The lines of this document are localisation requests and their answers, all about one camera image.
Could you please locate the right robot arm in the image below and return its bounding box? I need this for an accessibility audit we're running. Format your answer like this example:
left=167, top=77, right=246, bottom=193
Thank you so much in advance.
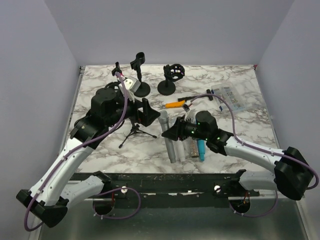
left=162, top=110, right=319, bottom=201

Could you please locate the glitter silver-head microphone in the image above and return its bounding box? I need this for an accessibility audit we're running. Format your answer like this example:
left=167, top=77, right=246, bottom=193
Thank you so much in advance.
left=189, top=138, right=199, bottom=158

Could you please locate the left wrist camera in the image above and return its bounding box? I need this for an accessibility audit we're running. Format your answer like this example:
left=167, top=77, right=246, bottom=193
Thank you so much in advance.
left=116, top=72, right=141, bottom=102

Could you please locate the black front mounting rail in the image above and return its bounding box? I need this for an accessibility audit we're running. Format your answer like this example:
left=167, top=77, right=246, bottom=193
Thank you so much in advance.
left=67, top=172, right=288, bottom=210

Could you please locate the black tripod shock-mount stand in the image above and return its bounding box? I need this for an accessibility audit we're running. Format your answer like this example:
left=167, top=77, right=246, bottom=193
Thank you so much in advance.
left=118, top=118, right=158, bottom=149

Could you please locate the round-base clip stand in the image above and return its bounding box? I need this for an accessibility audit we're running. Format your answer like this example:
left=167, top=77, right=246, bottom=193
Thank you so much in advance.
left=130, top=52, right=151, bottom=98

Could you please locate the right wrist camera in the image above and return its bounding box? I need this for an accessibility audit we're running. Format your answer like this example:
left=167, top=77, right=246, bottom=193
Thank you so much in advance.
left=182, top=100, right=196, bottom=123

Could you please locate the round-base shock-mount stand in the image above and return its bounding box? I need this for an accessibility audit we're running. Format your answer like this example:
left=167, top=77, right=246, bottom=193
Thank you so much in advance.
left=157, top=63, right=185, bottom=96

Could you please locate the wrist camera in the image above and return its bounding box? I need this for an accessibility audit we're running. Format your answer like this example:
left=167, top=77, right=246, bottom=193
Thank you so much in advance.
left=182, top=100, right=196, bottom=123
left=116, top=72, right=141, bottom=102

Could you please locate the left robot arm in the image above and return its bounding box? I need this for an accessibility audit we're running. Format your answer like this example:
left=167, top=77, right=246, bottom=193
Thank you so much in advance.
left=16, top=87, right=160, bottom=228

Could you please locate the white microphone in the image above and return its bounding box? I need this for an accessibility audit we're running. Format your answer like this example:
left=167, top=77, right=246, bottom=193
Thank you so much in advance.
left=157, top=110, right=178, bottom=164
left=176, top=140, right=186, bottom=163

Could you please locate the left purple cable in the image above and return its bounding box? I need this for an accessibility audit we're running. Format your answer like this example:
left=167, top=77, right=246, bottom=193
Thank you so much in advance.
left=23, top=74, right=142, bottom=232

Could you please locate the blue toy microphone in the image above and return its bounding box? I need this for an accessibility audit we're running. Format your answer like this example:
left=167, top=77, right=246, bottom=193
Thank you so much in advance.
left=197, top=139, right=206, bottom=162

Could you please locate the clear plastic screw box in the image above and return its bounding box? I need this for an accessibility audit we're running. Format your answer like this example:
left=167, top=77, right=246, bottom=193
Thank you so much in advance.
left=211, top=82, right=247, bottom=113

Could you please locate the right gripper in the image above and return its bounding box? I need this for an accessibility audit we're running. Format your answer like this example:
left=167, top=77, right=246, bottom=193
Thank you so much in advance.
left=163, top=114, right=209, bottom=141

